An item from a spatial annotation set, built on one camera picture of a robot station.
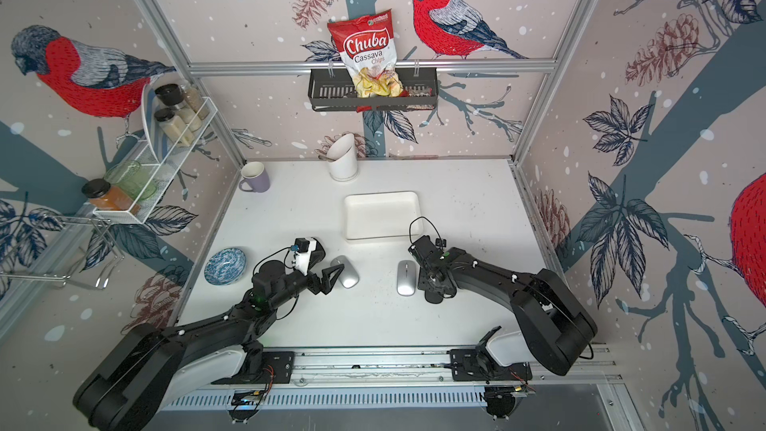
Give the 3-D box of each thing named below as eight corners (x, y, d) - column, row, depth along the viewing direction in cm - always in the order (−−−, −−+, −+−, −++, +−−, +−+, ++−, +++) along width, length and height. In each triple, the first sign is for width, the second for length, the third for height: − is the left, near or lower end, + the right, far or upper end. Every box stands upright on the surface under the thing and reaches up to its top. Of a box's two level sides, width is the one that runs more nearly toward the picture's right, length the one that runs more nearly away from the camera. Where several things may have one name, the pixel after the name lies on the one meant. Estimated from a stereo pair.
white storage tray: (342, 238, 101) (341, 233, 98) (347, 197, 113) (346, 191, 110) (420, 238, 101) (421, 233, 98) (417, 196, 113) (417, 191, 110)
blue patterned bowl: (206, 285, 90) (198, 279, 86) (219, 254, 96) (212, 247, 93) (243, 285, 90) (237, 279, 86) (254, 254, 96) (248, 247, 93)
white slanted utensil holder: (330, 183, 115) (323, 158, 105) (334, 158, 124) (329, 133, 114) (356, 183, 115) (352, 158, 105) (359, 158, 124) (356, 133, 114)
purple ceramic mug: (247, 197, 110) (238, 182, 104) (251, 176, 117) (243, 162, 111) (269, 194, 111) (262, 179, 105) (272, 174, 118) (265, 159, 112)
